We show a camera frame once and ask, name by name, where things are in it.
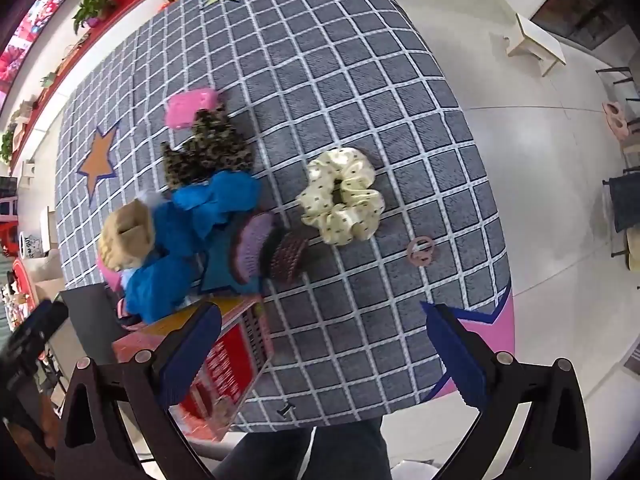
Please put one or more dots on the green potted plant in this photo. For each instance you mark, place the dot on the green potted plant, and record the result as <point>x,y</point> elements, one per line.
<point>92,7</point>

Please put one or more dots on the pink fluffy hair accessory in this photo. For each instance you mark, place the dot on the pink fluffy hair accessory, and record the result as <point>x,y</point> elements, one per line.
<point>107,272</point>

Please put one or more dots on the red plastic stool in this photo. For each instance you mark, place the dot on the red plastic stool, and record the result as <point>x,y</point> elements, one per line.
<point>7,222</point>

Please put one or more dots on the cream dotted satin scrunchie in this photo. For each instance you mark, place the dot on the cream dotted satin scrunchie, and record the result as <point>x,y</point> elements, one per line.
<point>320,205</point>

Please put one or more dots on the brown hair clip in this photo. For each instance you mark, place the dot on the brown hair clip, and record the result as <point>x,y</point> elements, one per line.
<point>289,260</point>

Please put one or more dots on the purple hair clip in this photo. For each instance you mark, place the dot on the purple hair clip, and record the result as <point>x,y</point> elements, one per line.
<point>252,255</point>

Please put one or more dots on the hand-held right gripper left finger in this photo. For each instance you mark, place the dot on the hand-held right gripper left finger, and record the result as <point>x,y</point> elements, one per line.
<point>190,355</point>

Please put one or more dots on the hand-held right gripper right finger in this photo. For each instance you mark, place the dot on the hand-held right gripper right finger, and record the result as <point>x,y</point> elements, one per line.
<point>457,360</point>

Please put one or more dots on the wall poster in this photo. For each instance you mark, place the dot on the wall poster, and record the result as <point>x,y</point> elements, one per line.
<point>35,25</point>

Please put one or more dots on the white printed bucket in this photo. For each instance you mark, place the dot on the white printed bucket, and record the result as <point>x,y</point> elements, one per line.
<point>32,241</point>

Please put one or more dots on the beige plush hair claw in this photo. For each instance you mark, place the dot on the beige plush hair claw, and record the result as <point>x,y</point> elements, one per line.
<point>125,240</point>

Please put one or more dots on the red wall ledge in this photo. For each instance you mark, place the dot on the red wall ledge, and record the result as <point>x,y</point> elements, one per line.
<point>55,85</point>

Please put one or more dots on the grey checked star mat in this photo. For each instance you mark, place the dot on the grey checked star mat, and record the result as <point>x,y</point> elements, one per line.
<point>350,85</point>

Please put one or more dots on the blue fabric scrunchie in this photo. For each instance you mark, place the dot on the blue fabric scrunchie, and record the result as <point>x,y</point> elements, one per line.
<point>155,285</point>
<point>215,205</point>

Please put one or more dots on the chair with dark seat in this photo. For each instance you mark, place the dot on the chair with dark seat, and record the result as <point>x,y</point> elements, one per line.
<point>622,200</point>

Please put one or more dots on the pink slippers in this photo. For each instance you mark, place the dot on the pink slippers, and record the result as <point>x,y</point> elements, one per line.
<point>617,120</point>

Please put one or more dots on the pink patterned carton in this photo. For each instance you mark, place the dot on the pink patterned carton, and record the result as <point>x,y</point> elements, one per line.
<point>235,360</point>

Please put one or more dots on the leopard print scrunchie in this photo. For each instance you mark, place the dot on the leopard print scrunchie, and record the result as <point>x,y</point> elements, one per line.
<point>207,152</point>

